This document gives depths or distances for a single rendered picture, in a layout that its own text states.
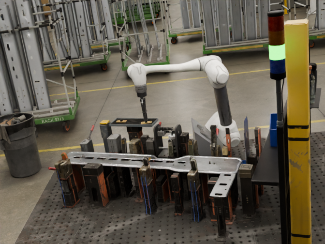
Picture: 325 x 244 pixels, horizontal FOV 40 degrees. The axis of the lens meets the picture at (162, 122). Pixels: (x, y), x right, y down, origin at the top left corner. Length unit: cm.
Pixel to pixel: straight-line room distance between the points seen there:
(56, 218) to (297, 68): 202
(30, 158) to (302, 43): 423
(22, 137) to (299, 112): 396
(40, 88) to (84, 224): 430
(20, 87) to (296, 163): 556
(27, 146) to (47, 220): 242
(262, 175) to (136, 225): 91
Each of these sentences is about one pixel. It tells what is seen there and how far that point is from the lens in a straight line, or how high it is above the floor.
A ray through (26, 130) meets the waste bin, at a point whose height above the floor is 60.
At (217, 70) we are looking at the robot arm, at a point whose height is 152.
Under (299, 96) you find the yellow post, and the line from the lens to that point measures 221.
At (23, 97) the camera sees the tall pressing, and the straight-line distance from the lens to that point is 733.
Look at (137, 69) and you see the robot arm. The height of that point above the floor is 159.
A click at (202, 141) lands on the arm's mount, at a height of 86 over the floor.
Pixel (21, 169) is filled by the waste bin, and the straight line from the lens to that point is 579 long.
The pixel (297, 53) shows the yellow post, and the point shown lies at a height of 186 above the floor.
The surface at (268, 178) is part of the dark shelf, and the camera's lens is 278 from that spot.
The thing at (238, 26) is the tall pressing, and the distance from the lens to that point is 1021.
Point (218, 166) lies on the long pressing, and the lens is 301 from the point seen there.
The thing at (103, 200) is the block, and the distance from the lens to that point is 330.
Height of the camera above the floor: 237
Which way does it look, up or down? 21 degrees down
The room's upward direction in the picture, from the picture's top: 8 degrees counter-clockwise
